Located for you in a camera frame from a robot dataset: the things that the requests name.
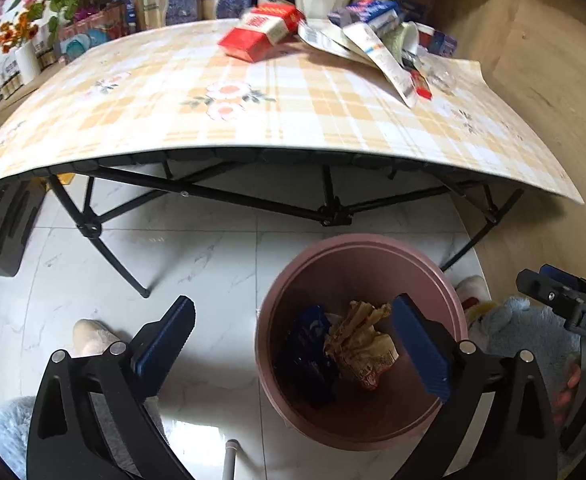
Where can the pink round trash bin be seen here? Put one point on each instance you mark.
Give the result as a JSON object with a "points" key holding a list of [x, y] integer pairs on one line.
{"points": [[353, 270]]}

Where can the beige fluffy slipper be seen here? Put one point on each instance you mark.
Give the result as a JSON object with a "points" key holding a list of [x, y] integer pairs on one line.
{"points": [[473, 287], [90, 335]]}

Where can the red cup with white lid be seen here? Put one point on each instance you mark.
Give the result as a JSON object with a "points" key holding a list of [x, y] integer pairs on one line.
{"points": [[425, 35]]}

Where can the red snack wrapper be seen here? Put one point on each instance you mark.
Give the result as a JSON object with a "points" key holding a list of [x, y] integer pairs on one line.
{"points": [[421, 87]]}

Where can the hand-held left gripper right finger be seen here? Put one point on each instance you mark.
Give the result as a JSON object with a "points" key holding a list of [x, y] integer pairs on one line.
{"points": [[418, 347]]}

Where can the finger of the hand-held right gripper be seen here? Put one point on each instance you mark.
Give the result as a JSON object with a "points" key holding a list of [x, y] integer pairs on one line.
{"points": [[560, 276], [540, 287]]}

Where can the long white tube carton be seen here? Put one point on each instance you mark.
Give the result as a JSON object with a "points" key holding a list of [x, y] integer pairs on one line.
{"points": [[388, 67]]}

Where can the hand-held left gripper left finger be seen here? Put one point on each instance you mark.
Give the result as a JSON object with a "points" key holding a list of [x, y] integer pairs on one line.
{"points": [[165, 342]]}

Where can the crumpled brown snack wrapper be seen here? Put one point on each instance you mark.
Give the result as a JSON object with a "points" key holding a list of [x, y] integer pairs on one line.
{"points": [[358, 345]]}

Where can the black folding table frame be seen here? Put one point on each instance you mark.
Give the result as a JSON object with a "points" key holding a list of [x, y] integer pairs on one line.
{"points": [[335, 217]]}

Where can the flat printed paper label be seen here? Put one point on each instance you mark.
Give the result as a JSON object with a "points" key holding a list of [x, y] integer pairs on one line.
{"points": [[323, 37]]}

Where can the person's right leg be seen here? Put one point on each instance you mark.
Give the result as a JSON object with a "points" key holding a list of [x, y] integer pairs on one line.
{"points": [[523, 340]]}

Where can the person's left leg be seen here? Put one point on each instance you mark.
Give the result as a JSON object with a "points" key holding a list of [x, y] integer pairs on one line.
{"points": [[8, 430]]}

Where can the plaid floral tablecloth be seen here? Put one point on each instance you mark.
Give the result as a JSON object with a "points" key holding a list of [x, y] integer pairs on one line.
{"points": [[323, 125]]}

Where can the clear plastic bag of screws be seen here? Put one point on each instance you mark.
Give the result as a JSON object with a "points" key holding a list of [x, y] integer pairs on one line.
{"points": [[440, 75]]}

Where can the white metal pole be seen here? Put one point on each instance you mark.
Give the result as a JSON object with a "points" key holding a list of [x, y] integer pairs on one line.
{"points": [[231, 460]]}

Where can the blue and white carton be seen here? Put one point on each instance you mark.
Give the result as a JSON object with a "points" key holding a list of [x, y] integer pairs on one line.
{"points": [[368, 10]]}

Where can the orange flowers in white vase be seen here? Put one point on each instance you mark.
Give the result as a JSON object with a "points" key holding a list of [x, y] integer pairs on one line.
{"points": [[28, 62]]}

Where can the teal plate pack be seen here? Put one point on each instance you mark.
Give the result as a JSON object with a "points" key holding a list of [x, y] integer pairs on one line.
{"points": [[78, 45]]}

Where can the red and white carton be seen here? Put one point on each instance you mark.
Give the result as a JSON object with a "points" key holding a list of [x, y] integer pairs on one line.
{"points": [[280, 14], [245, 42]]}

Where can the black hard case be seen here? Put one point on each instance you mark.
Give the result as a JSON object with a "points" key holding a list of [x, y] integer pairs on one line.
{"points": [[3, 230]]}

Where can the person's leg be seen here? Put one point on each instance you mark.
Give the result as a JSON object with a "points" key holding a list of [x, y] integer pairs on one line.
{"points": [[8, 430], [523, 340]]}

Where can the small blue box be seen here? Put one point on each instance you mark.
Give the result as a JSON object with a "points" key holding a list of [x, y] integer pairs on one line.
{"points": [[444, 44]]}

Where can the red patterned box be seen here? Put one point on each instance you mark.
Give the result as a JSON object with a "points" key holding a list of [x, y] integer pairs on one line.
{"points": [[103, 22]]}

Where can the dark blue snack wrapper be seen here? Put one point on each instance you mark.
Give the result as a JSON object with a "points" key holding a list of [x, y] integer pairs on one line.
{"points": [[308, 360]]}

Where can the white paper bowl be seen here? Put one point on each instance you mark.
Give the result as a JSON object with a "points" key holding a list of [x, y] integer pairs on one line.
{"points": [[403, 40]]}

